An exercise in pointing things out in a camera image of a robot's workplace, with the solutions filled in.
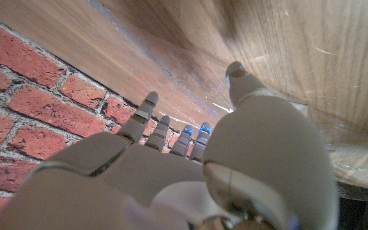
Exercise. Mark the clear cellophane sheet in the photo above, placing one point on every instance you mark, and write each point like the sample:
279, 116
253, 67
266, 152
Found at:
203, 102

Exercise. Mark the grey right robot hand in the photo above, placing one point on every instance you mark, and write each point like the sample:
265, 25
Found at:
171, 185

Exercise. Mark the red brick print backdrop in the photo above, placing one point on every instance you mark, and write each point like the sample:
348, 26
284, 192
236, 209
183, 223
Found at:
27, 105

